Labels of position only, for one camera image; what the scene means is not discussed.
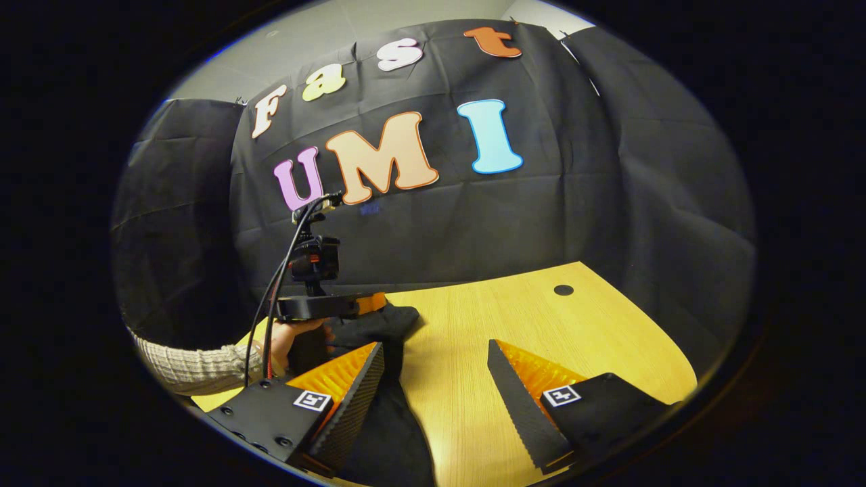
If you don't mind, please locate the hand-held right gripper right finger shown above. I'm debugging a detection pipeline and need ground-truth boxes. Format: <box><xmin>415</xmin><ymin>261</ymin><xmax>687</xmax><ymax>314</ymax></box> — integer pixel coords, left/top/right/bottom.
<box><xmin>487</xmin><ymin>338</ymin><xmax>670</xmax><ymax>474</ymax></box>

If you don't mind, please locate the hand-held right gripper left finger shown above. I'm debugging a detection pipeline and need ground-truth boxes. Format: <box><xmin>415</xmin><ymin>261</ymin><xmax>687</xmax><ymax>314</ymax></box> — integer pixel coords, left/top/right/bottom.
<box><xmin>215</xmin><ymin>342</ymin><xmax>386</xmax><ymax>478</ymax></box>

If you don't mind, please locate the black buttoned shirt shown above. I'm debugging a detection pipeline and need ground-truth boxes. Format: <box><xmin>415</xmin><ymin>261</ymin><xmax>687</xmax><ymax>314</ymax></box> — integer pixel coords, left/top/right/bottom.
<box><xmin>318</xmin><ymin>304</ymin><xmax>437</xmax><ymax>487</ymax></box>

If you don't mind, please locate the black backdrop cloth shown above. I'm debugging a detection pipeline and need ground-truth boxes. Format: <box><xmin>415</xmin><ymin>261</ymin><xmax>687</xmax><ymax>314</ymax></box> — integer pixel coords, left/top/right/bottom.
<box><xmin>112</xmin><ymin>19</ymin><xmax>757</xmax><ymax>379</ymax></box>

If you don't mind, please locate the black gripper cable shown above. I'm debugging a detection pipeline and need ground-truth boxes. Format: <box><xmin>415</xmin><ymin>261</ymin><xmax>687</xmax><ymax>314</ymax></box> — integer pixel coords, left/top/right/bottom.
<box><xmin>244</xmin><ymin>195</ymin><xmax>329</xmax><ymax>388</ymax></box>

